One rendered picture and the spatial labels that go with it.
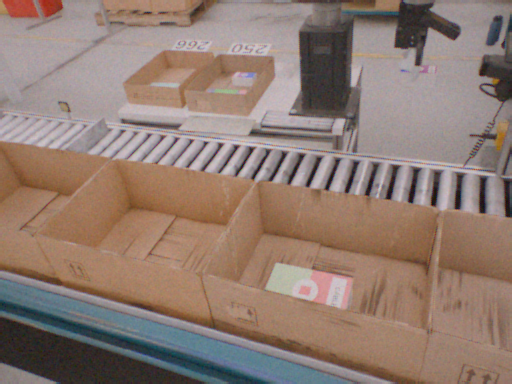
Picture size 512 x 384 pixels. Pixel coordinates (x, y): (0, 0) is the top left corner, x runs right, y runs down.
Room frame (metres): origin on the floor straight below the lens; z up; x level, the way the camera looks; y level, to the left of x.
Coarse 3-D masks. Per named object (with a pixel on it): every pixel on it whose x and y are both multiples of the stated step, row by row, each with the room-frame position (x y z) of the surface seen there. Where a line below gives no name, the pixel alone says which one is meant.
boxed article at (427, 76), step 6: (420, 66) 1.23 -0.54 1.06; (426, 66) 1.23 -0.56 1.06; (432, 66) 1.22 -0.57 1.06; (402, 72) 1.21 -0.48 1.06; (408, 72) 1.21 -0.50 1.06; (420, 72) 1.20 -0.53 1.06; (426, 72) 1.19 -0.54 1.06; (432, 72) 1.18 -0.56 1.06; (402, 78) 1.21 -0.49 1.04; (408, 78) 1.21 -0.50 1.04; (420, 78) 1.19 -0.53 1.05; (426, 78) 1.18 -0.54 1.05; (432, 78) 1.18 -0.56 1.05; (402, 84) 1.21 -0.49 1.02; (408, 84) 1.20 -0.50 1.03; (414, 84) 1.20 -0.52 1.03; (420, 84) 1.19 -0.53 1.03; (426, 84) 1.18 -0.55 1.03; (432, 84) 1.18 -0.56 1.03
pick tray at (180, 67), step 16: (160, 64) 2.20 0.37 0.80; (176, 64) 2.23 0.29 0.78; (192, 64) 2.19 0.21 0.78; (128, 80) 1.95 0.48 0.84; (144, 80) 2.05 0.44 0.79; (160, 80) 2.10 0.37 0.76; (176, 80) 2.07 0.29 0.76; (128, 96) 1.91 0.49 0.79; (144, 96) 1.87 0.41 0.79; (160, 96) 1.83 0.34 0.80; (176, 96) 1.80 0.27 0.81
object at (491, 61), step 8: (488, 56) 1.18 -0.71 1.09; (496, 56) 1.17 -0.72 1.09; (504, 56) 1.16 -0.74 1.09; (480, 64) 1.18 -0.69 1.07; (488, 64) 1.15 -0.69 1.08; (496, 64) 1.14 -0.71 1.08; (504, 64) 1.13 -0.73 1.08; (480, 72) 1.15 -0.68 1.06; (488, 72) 1.14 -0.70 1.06; (496, 72) 1.13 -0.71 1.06; (504, 72) 1.12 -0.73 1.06; (496, 80) 1.15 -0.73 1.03; (504, 80) 1.13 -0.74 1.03; (496, 88) 1.14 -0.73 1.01; (504, 88) 1.13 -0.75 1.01
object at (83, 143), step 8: (104, 120) 1.69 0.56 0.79; (88, 128) 1.61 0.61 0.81; (96, 128) 1.64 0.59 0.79; (104, 128) 1.68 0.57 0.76; (80, 136) 1.56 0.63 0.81; (88, 136) 1.59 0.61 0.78; (96, 136) 1.63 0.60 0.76; (104, 136) 1.66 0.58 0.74; (72, 144) 1.51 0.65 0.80; (80, 144) 1.55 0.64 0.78; (88, 144) 1.58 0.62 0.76; (96, 144) 1.61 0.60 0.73
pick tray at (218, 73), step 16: (208, 64) 2.00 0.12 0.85; (224, 64) 2.09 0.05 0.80; (240, 64) 2.06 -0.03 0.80; (256, 64) 2.02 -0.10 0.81; (272, 64) 1.96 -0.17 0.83; (192, 80) 1.84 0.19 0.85; (208, 80) 1.97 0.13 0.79; (224, 80) 2.00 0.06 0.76; (256, 80) 1.76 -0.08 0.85; (272, 80) 1.94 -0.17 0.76; (192, 96) 1.74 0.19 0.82; (208, 96) 1.71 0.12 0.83; (224, 96) 1.68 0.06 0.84; (240, 96) 1.65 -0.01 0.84; (256, 96) 1.74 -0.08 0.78; (208, 112) 1.72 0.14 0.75; (224, 112) 1.69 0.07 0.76; (240, 112) 1.66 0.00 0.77
